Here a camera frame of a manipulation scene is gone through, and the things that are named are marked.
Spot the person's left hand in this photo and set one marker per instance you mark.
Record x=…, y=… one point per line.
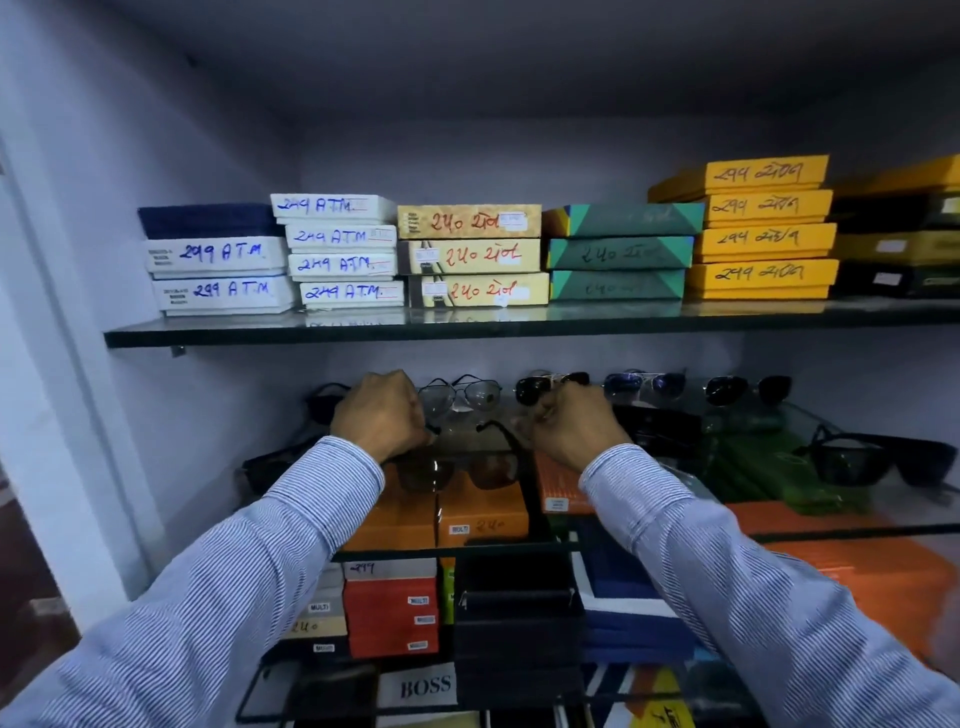
x=375, y=420

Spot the person's right hand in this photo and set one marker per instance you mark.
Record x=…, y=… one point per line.
x=581, y=431

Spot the person's left fingers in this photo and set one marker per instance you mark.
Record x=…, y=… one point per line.
x=386, y=381

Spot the person's right fingers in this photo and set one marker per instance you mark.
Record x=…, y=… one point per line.
x=541, y=416

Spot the brown lens sunglasses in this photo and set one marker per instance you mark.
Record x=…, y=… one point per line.
x=491, y=469

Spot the person's left forearm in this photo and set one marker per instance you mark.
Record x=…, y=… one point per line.
x=225, y=585

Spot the person's right forearm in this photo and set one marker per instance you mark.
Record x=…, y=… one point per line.
x=750, y=592

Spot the dark sunglasses gold bridge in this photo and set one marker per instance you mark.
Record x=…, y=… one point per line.
x=534, y=390

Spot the clear lens aviator glasses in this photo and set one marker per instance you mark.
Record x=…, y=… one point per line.
x=472, y=394

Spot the small orange box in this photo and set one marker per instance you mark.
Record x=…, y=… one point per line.
x=559, y=487

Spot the blue lens sunglasses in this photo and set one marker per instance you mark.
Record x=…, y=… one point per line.
x=626, y=385

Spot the white box blue handwriting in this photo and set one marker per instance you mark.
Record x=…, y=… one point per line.
x=341, y=236
x=330, y=205
x=343, y=264
x=352, y=292

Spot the long glass shelf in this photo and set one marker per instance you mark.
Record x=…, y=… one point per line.
x=480, y=326

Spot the orange box with white label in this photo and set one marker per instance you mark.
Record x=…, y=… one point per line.
x=480, y=521

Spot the cream yellow box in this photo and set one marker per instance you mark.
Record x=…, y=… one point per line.
x=469, y=221
x=480, y=289
x=472, y=256

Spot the teal box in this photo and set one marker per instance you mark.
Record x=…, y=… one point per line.
x=626, y=220
x=622, y=253
x=619, y=285

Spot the white box with black print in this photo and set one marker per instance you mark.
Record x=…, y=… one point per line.
x=225, y=292
x=217, y=255

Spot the round black sunglasses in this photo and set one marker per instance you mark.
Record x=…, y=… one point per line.
x=724, y=390

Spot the white box red handwriting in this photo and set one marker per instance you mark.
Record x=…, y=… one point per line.
x=390, y=570

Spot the blue and white box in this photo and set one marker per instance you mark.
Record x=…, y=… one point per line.
x=622, y=600

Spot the green box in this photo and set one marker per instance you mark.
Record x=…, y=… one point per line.
x=765, y=469

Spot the navy blue box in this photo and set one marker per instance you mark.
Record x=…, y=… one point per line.
x=210, y=221

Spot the tan box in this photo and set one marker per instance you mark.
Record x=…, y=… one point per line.
x=319, y=622

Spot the white box with black lettering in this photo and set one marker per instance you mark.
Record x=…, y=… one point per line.
x=420, y=686

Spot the glass shelf with sunglasses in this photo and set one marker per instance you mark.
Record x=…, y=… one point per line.
x=825, y=517

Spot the yellow and black box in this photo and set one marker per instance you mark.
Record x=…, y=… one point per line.
x=660, y=701

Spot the large black wraparound sunglasses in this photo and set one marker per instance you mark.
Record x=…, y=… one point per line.
x=855, y=457

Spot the large orange box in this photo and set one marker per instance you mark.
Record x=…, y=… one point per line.
x=885, y=577

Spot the dark box with white label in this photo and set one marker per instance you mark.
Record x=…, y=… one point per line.
x=900, y=211
x=900, y=279

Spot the mustard box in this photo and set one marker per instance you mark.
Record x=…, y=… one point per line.
x=900, y=245
x=907, y=178

